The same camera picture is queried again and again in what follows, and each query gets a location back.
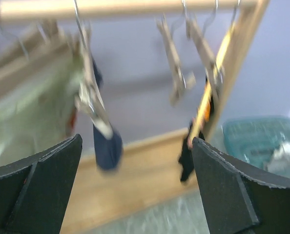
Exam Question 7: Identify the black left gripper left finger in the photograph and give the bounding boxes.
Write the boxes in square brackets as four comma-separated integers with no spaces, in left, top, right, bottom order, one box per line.
[0,134,83,234]

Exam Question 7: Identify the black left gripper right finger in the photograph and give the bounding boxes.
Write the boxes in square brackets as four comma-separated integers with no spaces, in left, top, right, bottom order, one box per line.
[192,138,290,234]

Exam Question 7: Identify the navy underwear cream waistband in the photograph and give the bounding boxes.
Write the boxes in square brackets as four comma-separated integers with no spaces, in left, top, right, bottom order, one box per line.
[91,58,124,171]

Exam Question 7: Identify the beige clip hanger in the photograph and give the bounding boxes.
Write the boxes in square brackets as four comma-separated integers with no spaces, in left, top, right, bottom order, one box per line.
[73,0,114,139]
[156,15,196,107]

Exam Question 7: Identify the grey and pink underwear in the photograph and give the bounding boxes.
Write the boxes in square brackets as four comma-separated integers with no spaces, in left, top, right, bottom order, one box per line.
[264,141,290,173]

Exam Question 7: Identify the cream white hanging underwear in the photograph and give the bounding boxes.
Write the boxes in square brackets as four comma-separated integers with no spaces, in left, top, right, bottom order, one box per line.
[0,56,83,166]

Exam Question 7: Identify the beige hanging clip hanger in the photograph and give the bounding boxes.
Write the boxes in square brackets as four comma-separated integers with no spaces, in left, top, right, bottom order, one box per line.
[156,15,196,107]

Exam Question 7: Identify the yellow curved clip hanger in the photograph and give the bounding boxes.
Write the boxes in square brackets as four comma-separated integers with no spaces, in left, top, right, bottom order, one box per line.
[188,31,232,141]

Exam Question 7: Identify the beige hanger far left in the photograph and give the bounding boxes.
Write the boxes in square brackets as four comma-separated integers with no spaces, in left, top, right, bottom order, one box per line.
[0,22,45,68]

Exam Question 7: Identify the beige hanger holding underwear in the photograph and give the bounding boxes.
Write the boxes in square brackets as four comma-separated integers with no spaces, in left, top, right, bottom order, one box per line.
[0,19,74,99]

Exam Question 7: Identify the teal plastic basin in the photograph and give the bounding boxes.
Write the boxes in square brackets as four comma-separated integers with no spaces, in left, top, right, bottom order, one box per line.
[223,116,290,178]

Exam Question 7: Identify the wooden rack base tray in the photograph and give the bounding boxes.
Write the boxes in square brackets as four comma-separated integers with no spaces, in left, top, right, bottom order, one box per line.
[61,129,209,234]

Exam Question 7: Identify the wooden rack top bar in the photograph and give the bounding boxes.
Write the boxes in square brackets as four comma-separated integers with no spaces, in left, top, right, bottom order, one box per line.
[0,0,260,22]

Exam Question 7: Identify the wooden rack right post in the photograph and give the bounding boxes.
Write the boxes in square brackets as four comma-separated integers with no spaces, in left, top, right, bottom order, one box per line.
[204,0,269,142]

